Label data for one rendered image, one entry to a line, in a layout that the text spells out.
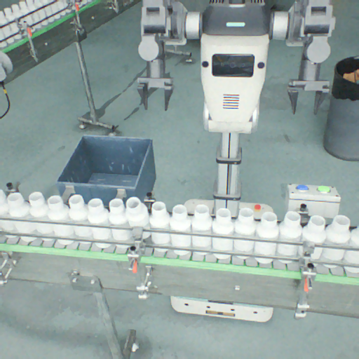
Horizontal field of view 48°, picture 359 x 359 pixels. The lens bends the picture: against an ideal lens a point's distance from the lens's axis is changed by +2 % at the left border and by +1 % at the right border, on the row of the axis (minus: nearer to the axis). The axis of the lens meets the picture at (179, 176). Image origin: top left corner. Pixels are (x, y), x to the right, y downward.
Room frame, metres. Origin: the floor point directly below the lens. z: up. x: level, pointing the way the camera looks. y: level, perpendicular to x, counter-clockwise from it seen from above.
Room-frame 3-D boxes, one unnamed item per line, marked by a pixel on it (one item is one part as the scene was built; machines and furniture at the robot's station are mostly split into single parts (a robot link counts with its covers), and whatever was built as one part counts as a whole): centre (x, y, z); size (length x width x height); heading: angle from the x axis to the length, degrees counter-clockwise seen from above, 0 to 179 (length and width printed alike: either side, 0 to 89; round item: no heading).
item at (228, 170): (1.36, -0.22, 0.66); 0.11 x 0.11 x 0.40; 79
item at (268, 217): (0.69, -0.23, 1.08); 0.06 x 0.06 x 0.17
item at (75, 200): (0.80, 0.29, 1.08); 0.06 x 0.06 x 0.17
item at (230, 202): (1.36, -0.22, 0.45); 0.13 x 0.13 x 0.40; 79
